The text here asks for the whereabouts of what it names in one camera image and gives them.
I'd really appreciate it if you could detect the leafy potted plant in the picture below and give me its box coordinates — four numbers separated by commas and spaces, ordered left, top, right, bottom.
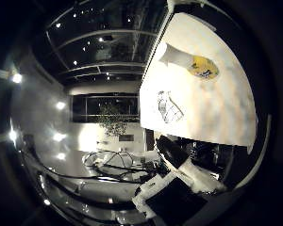
97, 103, 140, 137

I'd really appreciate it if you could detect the dark framed window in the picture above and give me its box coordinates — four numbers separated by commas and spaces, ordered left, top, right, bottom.
71, 92, 140, 124

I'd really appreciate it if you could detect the black cable bundle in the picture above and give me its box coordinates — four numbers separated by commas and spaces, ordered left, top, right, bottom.
83, 150, 155, 185

